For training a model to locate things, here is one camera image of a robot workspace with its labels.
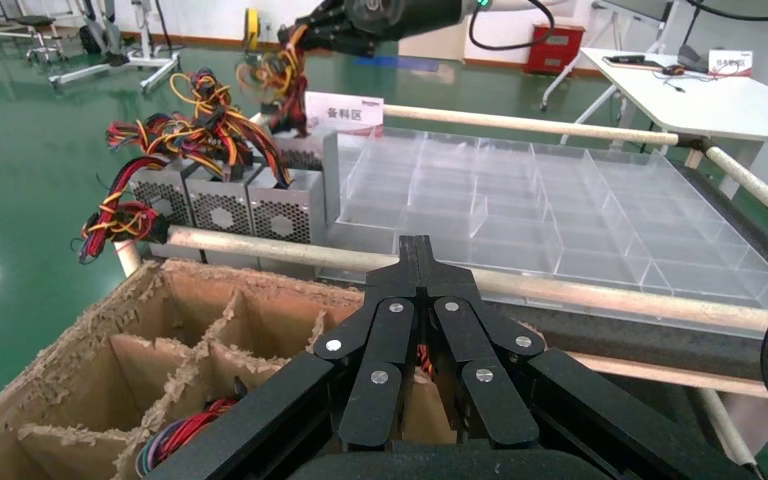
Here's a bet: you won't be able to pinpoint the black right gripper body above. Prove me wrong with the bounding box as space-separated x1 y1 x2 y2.
342 0 466 42

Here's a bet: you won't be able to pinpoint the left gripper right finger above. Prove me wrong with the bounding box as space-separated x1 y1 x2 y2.
418 235 548 450

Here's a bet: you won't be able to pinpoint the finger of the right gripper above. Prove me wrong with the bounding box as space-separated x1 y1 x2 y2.
277 26 380 59
299 0 353 30

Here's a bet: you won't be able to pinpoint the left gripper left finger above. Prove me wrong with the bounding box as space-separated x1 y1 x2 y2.
311 235 420 450

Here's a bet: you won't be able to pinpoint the white printed rack label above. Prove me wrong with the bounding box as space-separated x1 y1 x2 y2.
304 91 385 129

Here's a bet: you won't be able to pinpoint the yellow round object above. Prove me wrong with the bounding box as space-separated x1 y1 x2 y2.
244 7 261 53

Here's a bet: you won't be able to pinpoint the red cabinet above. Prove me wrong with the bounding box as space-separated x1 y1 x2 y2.
524 24 585 76

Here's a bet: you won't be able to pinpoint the black rack edge strip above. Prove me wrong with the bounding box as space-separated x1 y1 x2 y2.
483 301 768 389

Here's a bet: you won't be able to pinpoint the clear acrylic compartment tray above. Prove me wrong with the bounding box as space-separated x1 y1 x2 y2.
317 125 768 326

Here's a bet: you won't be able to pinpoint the white wheeled stand base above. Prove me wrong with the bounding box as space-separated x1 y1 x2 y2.
49 0 183 93

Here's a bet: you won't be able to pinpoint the black flat device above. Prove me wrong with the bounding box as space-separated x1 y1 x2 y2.
603 54 664 68

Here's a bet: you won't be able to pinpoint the white rack leg pipe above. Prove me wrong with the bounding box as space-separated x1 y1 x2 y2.
114 238 143 278
695 390 756 466

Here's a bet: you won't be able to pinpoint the black stool with chrome legs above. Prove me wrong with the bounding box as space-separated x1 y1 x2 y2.
16 14 62 66

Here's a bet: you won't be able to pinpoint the white office table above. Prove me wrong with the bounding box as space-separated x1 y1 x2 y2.
541 47 768 200

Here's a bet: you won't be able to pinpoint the black pipe connector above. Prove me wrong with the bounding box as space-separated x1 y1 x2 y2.
675 132 713 155

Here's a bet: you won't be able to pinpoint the brown cardboard divider box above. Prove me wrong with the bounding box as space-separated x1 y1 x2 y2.
0 258 465 480

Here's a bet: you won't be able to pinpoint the white and red desk sign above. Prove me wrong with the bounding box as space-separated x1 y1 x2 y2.
708 49 754 78

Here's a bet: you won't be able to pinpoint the beige rack rail pipe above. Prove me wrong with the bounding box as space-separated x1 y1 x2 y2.
383 103 680 147
705 145 768 241
166 225 768 340

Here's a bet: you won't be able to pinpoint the coloured cables inside box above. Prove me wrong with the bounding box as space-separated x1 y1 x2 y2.
135 396 240 480

